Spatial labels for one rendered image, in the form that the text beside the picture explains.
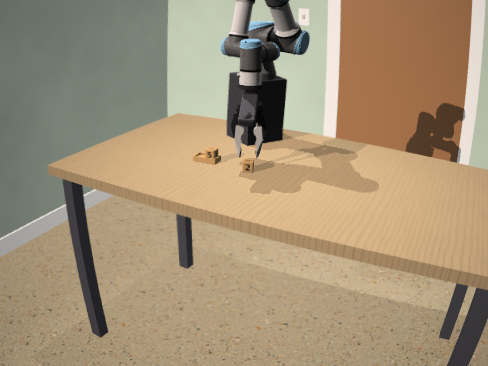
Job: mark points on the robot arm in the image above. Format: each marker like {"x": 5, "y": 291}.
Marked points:
{"x": 287, "y": 35}

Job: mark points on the tan wooden cube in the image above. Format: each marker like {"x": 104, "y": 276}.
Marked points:
{"x": 211, "y": 152}
{"x": 248, "y": 165}

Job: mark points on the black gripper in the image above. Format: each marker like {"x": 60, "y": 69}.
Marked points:
{"x": 259, "y": 130}

